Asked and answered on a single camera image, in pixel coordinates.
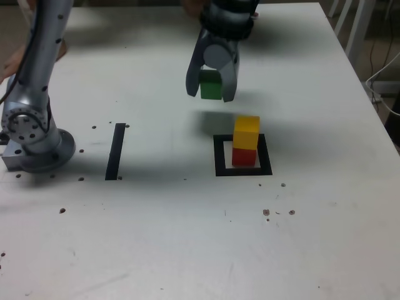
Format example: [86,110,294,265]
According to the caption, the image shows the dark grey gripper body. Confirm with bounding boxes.
[206,34,242,58]

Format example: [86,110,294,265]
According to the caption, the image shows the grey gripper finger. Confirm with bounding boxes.
[202,43,241,104]
[185,27,209,98]

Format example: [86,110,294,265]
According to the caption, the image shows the green cube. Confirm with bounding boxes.
[198,69,223,100]

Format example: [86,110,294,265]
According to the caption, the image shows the yellow cube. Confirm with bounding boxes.
[232,115,261,151]

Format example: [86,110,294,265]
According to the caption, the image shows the red cube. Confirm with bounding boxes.
[231,147,258,168]

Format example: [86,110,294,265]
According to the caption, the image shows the black tape square outline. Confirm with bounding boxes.
[213,133,273,178]

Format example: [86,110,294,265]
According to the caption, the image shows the person's left hand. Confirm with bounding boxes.
[182,0,204,19]

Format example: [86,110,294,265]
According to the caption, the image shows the person's right hand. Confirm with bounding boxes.
[1,37,68,79]

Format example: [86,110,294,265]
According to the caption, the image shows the black tape strip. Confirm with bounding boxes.
[104,122,126,181]

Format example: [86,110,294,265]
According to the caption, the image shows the white furniture frame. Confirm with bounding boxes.
[327,0,374,63]

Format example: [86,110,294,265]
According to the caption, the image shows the thin black cable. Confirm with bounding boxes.
[369,37,376,78]

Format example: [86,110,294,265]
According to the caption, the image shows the white cable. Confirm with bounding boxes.
[364,51,400,117]

